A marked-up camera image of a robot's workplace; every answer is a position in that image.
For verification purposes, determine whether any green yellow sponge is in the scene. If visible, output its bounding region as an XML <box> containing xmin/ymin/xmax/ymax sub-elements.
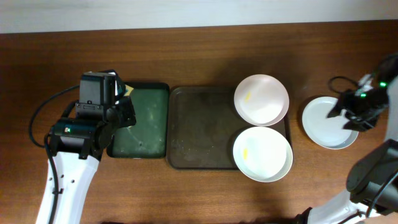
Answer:
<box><xmin>124</xmin><ymin>85</ymin><xmax>134</xmax><ymax>96</ymax></box>

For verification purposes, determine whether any grey-white plate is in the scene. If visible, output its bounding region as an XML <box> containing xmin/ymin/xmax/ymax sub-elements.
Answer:
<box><xmin>302</xmin><ymin>96</ymin><xmax>359</xmax><ymax>150</ymax></box>

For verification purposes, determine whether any white plate with stain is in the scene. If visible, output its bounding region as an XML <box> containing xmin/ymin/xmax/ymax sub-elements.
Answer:
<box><xmin>233</xmin><ymin>126</ymin><xmax>294</xmax><ymax>183</ymax></box>

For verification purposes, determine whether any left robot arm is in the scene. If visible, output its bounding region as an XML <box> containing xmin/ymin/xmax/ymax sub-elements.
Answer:
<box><xmin>36</xmin><ymin>96</ymin><xmax>136</xmax><ymax>223</ymax></box>

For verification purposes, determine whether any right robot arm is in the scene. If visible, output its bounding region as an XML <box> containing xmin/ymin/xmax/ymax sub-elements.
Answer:
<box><xmin>293</xmin><ymin>54</ymin><xmax>397</xmax><ymax>224</ymax></box>

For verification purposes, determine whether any green tray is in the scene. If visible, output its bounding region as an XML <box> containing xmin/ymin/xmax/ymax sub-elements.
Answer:
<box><xmin>106</xmin><ymin>82</ymin><xmax>170</xmax><ymax>159</ymax></box>

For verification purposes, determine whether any dark brown tray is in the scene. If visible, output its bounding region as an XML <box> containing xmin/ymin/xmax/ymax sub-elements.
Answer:
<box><xmin>166</xmin><ymin>86</ymin><xmax>292</xmax><ymax>170</ymax></box>

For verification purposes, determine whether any pink-white plate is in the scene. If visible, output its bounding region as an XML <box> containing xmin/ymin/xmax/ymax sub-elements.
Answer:
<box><xmin>234</xmin><ymin>74</ymin><xmax>289</xmax><ymax>126</ymax></box>

